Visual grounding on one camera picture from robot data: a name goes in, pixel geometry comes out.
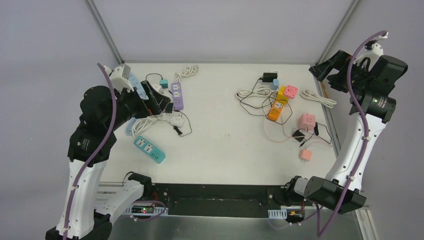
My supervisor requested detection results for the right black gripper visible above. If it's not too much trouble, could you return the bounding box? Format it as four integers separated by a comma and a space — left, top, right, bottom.
309, 50, 371, 94

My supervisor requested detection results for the light blue small adapter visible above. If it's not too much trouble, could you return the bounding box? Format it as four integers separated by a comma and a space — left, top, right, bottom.
271, 78, 280, 91

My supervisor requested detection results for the black multi-port charger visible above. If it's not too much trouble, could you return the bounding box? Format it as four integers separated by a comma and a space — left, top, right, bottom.
261, 72, 278, 83

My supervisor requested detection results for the white orange strip cord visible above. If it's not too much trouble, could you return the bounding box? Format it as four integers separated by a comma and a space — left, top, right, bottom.
235, 86, 273, 101

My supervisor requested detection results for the black thin cable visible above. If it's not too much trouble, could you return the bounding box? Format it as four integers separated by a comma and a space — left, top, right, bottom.
239, 76, 294, 126

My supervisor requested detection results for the pink plug adapter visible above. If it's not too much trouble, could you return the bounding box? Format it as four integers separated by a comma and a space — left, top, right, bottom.
283, 85, 299, 99

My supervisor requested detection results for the yellow cube socket adapter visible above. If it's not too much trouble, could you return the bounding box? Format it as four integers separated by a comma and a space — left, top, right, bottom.
275, 85, 289, 105

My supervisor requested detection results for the orange power strip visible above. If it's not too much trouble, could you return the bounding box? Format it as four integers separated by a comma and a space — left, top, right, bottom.
267, 100, 285, 122

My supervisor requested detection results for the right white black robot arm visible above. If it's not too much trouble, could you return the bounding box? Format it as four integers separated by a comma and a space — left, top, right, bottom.
283, 30, 408, 237

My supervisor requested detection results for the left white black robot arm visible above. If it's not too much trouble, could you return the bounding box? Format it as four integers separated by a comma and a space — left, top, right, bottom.
45, 64, 172, 240

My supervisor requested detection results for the black small plug adapter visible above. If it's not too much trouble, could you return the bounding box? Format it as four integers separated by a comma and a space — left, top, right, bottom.
164, 102, 174, 114

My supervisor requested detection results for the white cube socket adapter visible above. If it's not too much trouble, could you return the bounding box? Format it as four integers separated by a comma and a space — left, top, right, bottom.
152, 84, 167, 97

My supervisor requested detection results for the white round socket adapter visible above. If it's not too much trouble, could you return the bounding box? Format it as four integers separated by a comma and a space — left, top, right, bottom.
169, 115, 185, 128

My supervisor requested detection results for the pink cube socket adapter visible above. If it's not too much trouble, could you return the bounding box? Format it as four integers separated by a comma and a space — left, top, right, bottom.
298, 113, 316, 132

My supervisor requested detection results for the small pink charger plug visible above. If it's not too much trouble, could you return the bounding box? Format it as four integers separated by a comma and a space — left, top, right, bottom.
299, 149, 312, 163

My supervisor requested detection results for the purple power strip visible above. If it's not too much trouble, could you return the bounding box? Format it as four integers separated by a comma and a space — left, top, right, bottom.
171, 82, 184, 111

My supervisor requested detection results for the teal small charger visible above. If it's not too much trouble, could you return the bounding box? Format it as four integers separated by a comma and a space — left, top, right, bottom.
159, 78, 169, 89

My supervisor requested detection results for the light blue power strip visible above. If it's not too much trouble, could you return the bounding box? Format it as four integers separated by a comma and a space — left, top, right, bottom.
128, 71, 149, 100

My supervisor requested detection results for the teal power strip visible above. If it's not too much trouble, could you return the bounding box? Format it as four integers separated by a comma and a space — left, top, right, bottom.
133, 136, 166, 164

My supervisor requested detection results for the black power adapter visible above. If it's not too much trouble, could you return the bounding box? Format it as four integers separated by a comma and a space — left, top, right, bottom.
291, 129, 306, 143

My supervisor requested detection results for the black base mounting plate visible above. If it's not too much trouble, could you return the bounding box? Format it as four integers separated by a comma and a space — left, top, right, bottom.
120, 183, 317, 220

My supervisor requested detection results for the white coiled cord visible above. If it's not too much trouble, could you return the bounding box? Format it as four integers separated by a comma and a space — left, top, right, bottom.
174, 64, 200, 84

